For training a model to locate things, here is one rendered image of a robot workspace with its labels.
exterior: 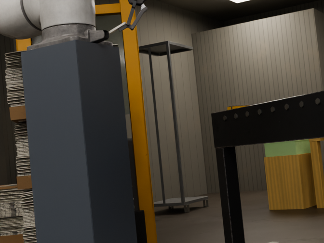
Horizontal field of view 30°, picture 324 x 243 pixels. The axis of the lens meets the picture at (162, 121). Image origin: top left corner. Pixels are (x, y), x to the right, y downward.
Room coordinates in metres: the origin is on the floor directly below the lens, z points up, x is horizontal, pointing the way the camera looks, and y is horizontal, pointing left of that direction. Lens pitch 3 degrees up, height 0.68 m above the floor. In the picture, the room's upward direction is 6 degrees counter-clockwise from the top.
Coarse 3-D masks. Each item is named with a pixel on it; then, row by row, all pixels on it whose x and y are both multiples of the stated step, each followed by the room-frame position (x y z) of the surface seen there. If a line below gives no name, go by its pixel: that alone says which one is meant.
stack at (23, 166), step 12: (24, 132) 2.02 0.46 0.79; (24, 144) 2.02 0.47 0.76; (24, 156) 2.01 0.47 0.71; (24, 168) 2.01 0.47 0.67; (24, 192) 2.02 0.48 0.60; (24, 204) 2.02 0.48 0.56; (24, 216) 2.02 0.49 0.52; (24, 228) 2.01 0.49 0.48; (24, 240) 2.01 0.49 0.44; (36, 240) 2.02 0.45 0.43
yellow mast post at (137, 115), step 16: (128, 16) 3.75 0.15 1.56; (128, 32) 3.75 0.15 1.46; (128, 48) 3.75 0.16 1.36; (128, 64) 3.75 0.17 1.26; (128, 80) 3.75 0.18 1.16; (128, 96) 3.82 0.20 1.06; (144, 112) 3.75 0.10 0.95; (144, 128) 3.75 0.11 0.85; (144, 144) 3.75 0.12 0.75; (144, 160) 3.75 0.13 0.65; (144, 176) 3.75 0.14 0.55; (144, 192) 3.75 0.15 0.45; (144, 208) 3.75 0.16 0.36
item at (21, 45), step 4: (16, 40) 3.68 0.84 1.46; (20, 40) 3.68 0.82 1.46; (24, 40) 3.69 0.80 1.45; (28, 40) 3.69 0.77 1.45; (16, 44) 3.68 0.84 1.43; (20, 44) 3.68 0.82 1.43; (24, 44) 3.69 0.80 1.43; (28, 44) 3.69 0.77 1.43; (16, 48) 3.68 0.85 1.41; (20, 48) 3.68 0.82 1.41; (24, 48) 3.69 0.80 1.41
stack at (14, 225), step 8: (16, 184) 3.01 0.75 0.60; (0, 192) 2.41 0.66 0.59; (8, 192) 2.41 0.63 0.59; (16, 192) 2.41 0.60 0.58; (0, 200) 2.41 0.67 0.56; (8, 200) 2.41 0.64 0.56; (16, 200) 2.41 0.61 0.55; (0, 208) 2.40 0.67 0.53; (8, 208) 2.41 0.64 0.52; (16, 208) 2.41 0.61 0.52; (0, 216) 2.40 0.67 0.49; (8, 216) 2.40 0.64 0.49; (16, 216) 2.42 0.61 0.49; (0, 224) 2.41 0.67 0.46; (8, 224) 2.41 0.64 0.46; (16, 224) 2.41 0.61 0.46; (0, 232) 2.41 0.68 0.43; (8, 232) 2.41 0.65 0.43; (16, 232) 2.41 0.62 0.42
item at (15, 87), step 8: (8, 56) 1.98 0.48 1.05; (16, 56) 1.99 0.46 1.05; (8, 64) 1.98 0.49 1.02; (16, 64) 1.98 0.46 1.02; (8, 72) 1.98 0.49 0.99; (16, 72) 1.98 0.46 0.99; (8, 80) 1.98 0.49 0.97; (16, 80) 1.99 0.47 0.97; (8, 88) 1.97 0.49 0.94; (16, 88) 1.98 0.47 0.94; (8, 96) 1.98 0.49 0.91; (16, 96) 1.98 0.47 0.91; (24, 96) 1.98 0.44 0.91; (16, 104) 1.98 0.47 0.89; (24, 104) 1.99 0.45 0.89; (16, 120) 1.99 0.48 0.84; (24, 120) 2.00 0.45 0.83
